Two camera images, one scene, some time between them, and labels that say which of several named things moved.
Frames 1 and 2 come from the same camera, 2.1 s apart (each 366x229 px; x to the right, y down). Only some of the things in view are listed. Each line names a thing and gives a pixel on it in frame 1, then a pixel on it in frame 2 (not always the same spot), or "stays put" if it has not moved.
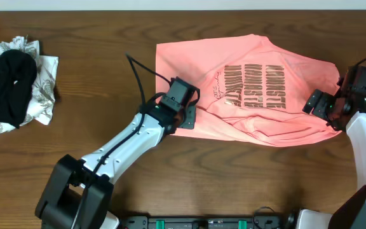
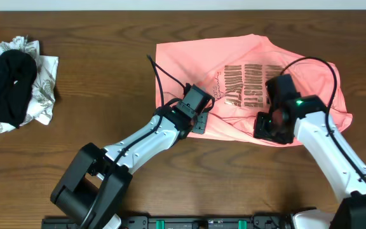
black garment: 6,86 stays put
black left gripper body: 189,117 -> 200,123
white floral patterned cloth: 40,107 stays put
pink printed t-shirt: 252,90 stays put
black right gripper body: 316,102 -> 264,126
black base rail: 203,222 stays put
